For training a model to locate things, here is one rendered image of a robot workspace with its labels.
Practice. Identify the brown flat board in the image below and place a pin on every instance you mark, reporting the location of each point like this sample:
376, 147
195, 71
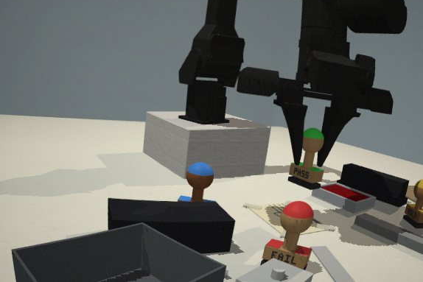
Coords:
410, 194

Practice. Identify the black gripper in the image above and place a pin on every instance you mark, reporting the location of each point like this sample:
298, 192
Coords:
290, 94

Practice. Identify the wooden fail stamp with red knob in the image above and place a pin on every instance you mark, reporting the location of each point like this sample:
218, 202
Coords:
295, 219

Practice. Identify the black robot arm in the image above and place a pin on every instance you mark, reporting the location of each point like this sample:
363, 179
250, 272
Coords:
217, 52

